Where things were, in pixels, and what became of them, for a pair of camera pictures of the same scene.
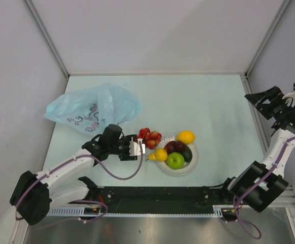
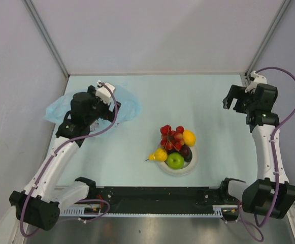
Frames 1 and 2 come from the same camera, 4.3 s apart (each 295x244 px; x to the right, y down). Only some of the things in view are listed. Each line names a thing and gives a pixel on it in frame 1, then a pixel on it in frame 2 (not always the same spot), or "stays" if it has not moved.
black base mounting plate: (160, 199) stays
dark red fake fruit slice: (179, 146) -> (184, 150)
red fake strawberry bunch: (152, 139) -> (171, 140)
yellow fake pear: (160, 154) stays
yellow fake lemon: (186, 136) stays
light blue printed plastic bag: (91, 110) stays
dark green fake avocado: (187, 154) stays
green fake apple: (175, 160) stays
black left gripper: (126, 156) -> (108, 114)
